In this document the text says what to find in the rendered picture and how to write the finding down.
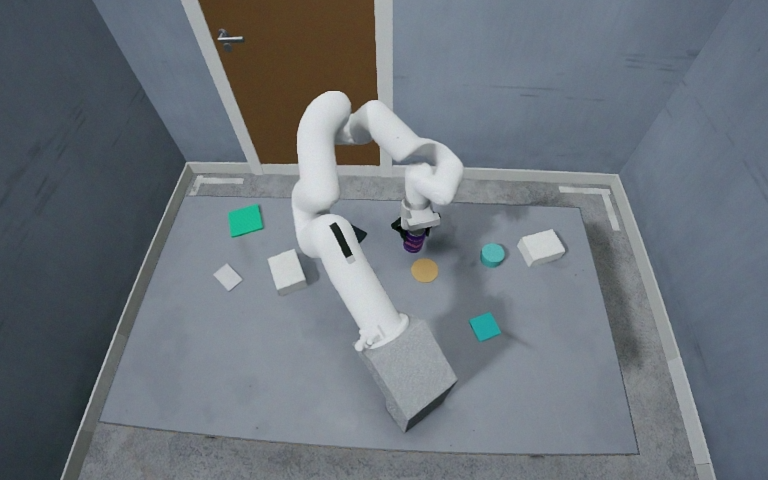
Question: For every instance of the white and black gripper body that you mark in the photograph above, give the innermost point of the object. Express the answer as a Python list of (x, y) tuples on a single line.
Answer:
[(405, 214)]

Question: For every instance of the teal flat square tile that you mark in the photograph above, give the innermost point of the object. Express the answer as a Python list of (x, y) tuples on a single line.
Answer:
[(484, 327)]

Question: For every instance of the purple drink can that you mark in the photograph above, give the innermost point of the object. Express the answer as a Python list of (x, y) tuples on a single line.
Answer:
[(414, 240)]

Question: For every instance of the tan round cork coaster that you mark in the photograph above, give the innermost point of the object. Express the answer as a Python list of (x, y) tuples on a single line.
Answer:
[(424, 270)]

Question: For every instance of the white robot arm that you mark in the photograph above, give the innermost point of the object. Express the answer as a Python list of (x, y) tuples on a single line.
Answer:
[(331, 236)]

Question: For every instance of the teal flat square block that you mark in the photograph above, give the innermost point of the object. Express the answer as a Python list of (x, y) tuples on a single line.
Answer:
[(245, 220)]

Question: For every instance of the teal short cylinder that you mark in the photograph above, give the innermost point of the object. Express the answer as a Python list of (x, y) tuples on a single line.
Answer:
[(492, 255)]

